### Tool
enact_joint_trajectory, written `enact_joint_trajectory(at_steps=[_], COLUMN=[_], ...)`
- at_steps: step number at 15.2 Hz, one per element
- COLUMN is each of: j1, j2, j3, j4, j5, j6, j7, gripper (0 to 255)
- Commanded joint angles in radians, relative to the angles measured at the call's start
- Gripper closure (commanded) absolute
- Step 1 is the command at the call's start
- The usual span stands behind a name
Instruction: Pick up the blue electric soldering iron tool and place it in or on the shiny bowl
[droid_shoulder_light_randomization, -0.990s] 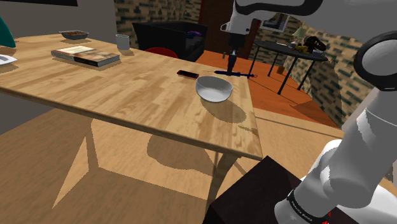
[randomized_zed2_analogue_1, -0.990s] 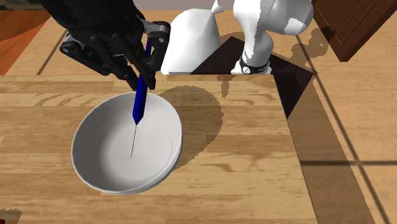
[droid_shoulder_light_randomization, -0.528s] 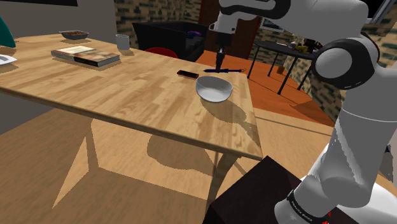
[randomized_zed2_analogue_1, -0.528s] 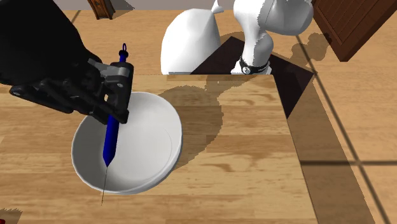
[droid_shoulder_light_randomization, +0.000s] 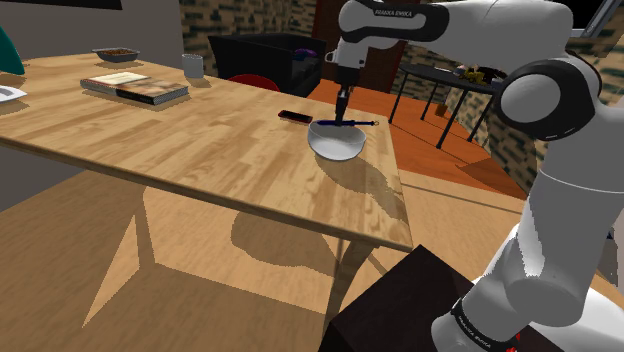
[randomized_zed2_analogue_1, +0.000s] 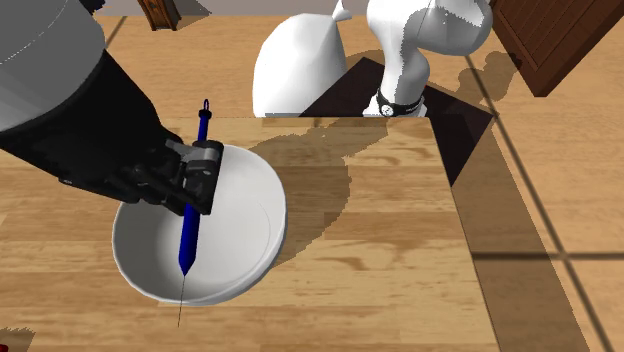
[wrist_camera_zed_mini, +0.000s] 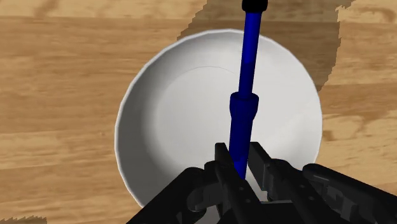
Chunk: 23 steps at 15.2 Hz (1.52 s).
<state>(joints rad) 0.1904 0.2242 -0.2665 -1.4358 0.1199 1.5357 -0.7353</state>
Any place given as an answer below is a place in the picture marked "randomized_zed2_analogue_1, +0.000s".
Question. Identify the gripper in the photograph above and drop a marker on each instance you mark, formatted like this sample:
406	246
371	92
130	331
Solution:
97	141

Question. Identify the small brown wooden furniture piece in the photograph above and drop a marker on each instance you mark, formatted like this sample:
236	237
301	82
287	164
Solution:
160	12

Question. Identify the white bowl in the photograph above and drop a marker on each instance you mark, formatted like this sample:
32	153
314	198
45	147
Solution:
234	229

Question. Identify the blue pen with thin tip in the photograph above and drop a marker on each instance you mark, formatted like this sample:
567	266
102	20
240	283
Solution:
189	239

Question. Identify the dark brown wooden cabinet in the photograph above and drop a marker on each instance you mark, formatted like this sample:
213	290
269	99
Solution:
551	39

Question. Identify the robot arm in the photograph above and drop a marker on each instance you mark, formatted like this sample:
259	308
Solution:
39	53

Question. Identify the dark robot stand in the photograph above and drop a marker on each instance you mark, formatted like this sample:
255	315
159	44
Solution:
453	131

